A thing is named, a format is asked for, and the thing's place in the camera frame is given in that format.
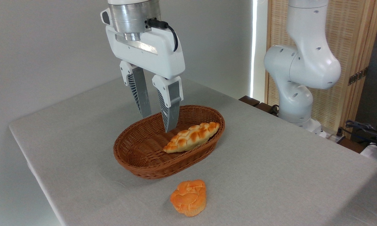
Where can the dark metal screen hinge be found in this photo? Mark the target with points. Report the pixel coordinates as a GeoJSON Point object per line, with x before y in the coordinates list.
{"type": "Point", "coordinates": [358, 76]}

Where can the round orange bread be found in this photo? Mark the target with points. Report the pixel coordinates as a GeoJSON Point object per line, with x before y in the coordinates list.
{"type": "Point", "coordinates": [188, 197]}

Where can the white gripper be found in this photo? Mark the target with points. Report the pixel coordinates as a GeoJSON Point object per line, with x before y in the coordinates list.
{"type": "Point", "coordinates": [154, 53]}

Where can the long braided bread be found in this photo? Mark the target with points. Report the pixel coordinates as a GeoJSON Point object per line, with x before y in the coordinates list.
{"type": "Point", "coordinates": [191, 136]}

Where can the grey tablecloth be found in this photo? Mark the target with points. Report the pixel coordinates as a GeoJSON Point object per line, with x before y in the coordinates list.
{"type": "Point", "coordinates": [81, 141]}

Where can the brown wicker basket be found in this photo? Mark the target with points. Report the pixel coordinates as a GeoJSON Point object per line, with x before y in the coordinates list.
{"type": "Point", "coordinates": [138, 157]}

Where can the dark brown wooden block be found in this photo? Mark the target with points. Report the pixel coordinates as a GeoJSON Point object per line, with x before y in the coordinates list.
{"type": "Point", "coordinates": [265, 108]}
{"type": "Point", "coordinates": [249, 100]}

